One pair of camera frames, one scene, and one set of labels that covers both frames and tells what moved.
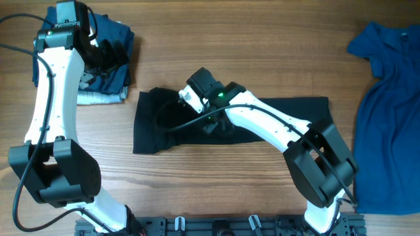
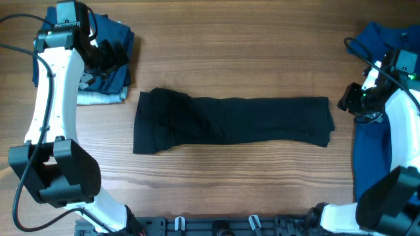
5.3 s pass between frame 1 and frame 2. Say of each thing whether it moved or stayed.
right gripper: moved
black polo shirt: stayed
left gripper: stayed
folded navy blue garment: stayed
